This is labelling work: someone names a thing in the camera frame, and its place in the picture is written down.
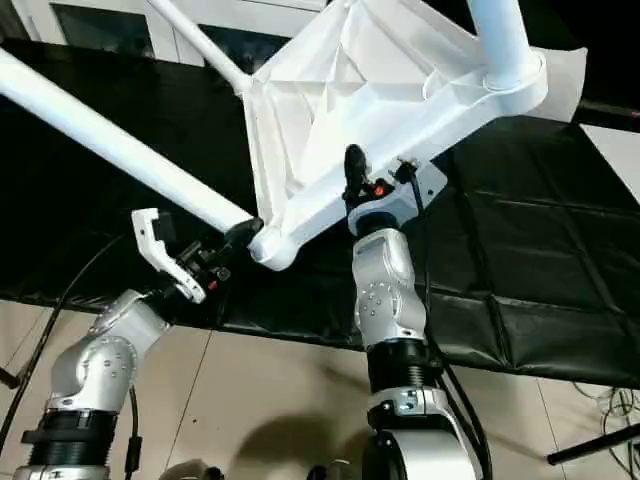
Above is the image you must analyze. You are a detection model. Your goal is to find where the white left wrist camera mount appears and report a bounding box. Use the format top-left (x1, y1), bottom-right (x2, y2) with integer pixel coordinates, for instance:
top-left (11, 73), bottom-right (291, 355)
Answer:
top-left (130, 207), bottom-right (208, 304)

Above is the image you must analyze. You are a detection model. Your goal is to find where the black work mat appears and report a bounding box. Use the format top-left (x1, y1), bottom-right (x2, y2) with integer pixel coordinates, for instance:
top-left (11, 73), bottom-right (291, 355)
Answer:
top-left (0, 40), bottom-right (640, 389)

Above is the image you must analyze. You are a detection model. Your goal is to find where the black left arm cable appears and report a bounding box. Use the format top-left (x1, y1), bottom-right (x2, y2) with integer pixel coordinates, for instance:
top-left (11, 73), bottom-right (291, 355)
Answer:
top-left (0, 232), bottom-right (141, 480)

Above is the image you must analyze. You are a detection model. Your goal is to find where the white cabinet with glass doors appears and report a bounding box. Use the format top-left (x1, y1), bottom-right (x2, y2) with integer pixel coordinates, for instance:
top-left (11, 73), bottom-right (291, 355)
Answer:
top-left (0, 0), bottom-right (336, 76)

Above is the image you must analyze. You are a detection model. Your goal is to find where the white plastic table top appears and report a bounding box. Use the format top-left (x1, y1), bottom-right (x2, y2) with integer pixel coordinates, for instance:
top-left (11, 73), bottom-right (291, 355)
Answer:
top-left (240, 0), bottom-right (551, 273)

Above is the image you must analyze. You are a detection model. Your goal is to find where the black robot foot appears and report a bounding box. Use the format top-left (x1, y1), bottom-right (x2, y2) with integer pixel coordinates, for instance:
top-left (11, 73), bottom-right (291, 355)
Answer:
top-left (305, 460), bottom-right (351, 480)
top-left (160, 460), bottom-right (226, 480)

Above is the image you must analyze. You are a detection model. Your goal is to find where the white flat panel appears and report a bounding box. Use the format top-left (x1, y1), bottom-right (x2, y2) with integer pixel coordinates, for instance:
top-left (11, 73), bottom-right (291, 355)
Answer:
top-left (540, 45), bottom-right (591, 123)

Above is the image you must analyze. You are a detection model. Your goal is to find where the black robot left foot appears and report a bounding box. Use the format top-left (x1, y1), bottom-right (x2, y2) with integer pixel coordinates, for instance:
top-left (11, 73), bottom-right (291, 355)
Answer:
top-left (160, 460), bottom-right (226, 480)

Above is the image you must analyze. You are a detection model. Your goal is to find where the black robot right foot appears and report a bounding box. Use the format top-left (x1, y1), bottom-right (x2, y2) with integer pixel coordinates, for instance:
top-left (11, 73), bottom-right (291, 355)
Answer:
top-left (305, 460), bottom-right (351, 480)

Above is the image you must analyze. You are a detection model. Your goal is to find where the white flat sheet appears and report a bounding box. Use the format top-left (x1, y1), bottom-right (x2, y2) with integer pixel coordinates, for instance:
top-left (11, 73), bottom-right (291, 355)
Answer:
top-left (580, 122), bottom-right (640, 186)

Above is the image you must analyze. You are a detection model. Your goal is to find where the white plastic table leg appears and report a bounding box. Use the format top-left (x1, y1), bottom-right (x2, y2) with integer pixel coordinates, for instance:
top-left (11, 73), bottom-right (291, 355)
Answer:
top-left (465, 0), bottom-right (536, 93)
top-left (0, 45), bottom-right (266, 241)
top-left (148, 0), bottom-right (251, 96)

